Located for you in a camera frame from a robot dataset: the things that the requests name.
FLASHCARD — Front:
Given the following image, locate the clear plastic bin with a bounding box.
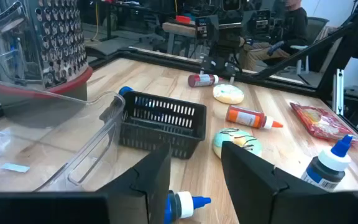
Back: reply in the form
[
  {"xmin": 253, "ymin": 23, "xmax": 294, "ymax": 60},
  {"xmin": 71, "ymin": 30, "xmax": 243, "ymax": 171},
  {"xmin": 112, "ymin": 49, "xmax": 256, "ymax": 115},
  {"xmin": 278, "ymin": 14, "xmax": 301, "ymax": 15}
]
[{"xmin": 0, "ymin": 65, "xmax": 126, "ymax": 194}]

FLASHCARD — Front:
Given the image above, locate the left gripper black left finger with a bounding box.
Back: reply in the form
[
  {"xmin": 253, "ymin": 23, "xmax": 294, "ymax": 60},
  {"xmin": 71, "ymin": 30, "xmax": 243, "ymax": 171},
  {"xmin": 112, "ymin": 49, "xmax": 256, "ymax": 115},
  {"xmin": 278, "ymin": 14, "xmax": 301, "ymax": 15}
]
[{"xmin": 97, "ymin": 142, "xmax": 173, "ymax": 224}]

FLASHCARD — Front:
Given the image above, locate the red snack packet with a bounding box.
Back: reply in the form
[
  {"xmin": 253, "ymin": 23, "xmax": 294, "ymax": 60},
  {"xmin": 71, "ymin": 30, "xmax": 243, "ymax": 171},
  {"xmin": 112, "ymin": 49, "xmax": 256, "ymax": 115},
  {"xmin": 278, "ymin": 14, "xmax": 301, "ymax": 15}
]
[{"xmin": 290, "ymin": 101, "xmax": 358, "ymax": 146}]

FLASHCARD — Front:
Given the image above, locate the wooden workbench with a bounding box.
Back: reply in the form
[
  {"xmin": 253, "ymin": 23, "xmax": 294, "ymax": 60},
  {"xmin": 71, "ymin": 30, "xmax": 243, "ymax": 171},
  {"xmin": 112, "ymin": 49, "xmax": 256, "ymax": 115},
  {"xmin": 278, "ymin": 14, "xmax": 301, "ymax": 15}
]
[{"xmin": 162, "ymin": 21, "xmax": 198, "ymax": 58}]

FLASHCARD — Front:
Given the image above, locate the metal box grater red rim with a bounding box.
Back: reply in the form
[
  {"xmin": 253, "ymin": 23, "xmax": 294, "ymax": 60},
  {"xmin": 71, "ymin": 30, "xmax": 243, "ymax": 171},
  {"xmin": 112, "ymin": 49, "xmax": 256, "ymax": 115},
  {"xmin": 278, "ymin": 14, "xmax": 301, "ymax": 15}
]
[{"xmin": 0, "ymin": 0, "xmax": 93, "ymax": 100}]

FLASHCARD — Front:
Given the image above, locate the orange paint bottle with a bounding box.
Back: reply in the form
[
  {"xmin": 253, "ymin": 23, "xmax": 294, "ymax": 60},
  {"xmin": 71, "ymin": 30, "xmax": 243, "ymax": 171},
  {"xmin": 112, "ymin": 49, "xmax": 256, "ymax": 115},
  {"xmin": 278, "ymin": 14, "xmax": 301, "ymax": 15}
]
[{"xmin": 225, "ymin": 105, "xmax": 284, "ymax": 130}]

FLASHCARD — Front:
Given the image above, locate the silver metal post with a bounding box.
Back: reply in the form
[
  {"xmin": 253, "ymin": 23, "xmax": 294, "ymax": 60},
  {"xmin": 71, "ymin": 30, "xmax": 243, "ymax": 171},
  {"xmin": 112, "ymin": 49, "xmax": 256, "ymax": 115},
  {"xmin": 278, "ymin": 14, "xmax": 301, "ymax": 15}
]
[{"xmin": 336, "ymin": 68, "xmax": 345, "ymax": 116}]

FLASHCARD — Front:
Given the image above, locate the grey office chair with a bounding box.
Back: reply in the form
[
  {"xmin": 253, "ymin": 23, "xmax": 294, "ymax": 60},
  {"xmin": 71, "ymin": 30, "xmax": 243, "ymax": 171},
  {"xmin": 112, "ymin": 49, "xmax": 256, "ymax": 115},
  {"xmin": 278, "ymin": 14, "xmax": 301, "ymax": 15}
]
[{"xmin": 290, "ymin": 17, "xmax": 331, "ymax": 75}]

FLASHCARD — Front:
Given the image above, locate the blue paint bottle white label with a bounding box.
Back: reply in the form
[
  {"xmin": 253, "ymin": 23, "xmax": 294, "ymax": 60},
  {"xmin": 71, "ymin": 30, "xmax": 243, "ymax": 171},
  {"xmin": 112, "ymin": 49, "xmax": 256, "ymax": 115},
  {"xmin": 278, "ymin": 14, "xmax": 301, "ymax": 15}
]
[{"xmin": 118, "ymin": 86, "xmax": 155, "ymax": 106}]

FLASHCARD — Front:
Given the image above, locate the light blue sticker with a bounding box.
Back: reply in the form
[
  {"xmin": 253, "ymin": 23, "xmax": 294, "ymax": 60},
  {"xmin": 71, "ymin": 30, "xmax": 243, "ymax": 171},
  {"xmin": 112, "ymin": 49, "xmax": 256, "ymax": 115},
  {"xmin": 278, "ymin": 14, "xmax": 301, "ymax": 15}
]
[{"xmin": 1, "ymin": 162, "xmax": 30, "ymax": 174}]

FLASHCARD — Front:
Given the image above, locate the person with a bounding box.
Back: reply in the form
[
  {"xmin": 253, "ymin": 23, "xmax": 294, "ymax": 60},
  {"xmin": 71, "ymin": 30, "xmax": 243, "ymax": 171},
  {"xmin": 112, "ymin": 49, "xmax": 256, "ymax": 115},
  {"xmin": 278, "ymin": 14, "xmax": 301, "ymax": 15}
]
[{"xmin": 239, "ymin": 0, "xmax": 309, "ymax": 71}]

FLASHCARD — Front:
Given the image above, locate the black slotted plastic basket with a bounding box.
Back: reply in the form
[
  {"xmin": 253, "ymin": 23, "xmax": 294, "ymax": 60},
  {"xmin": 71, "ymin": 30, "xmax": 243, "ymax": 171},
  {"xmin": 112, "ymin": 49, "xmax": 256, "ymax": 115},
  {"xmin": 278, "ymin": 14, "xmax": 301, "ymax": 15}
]
[{"xmin": 99, "ymin": 90, "xmax": 208, "ymax": 160}]

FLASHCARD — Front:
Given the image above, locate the teal glazed chocolate drizzle donut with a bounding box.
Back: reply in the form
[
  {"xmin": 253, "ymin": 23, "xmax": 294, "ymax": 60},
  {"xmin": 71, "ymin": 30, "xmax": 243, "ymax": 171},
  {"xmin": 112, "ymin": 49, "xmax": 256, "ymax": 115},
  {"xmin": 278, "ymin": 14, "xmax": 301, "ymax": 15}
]
[{"xmin": 212, "ymin": 128, "xmax": 263, "ymax": 159}]

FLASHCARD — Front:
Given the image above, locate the yellow cable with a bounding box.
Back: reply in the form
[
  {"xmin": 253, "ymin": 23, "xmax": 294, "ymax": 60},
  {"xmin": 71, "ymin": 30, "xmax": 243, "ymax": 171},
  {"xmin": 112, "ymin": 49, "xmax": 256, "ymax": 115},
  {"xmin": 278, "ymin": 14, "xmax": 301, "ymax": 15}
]
[{"xmin": 84, "ymin": 0, "xmax": 101, "ymax": 44}]

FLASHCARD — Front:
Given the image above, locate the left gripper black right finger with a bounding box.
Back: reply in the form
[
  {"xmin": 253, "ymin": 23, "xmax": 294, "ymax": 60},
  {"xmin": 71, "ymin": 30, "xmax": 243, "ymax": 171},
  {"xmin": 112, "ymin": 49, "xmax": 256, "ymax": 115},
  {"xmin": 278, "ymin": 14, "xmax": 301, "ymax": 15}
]
[{"xmin": 221, "ymin": 141, "xmax": 333, "ymax": 224}]

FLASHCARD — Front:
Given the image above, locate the red paint bottle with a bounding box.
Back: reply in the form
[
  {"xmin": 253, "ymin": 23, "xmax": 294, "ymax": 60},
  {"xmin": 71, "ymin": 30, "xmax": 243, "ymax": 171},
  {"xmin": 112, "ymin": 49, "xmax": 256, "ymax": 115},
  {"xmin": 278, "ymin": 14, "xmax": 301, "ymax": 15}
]
[{"xmin": 187, "ymin": 73, "xmax": 224, "ymax": 88}]

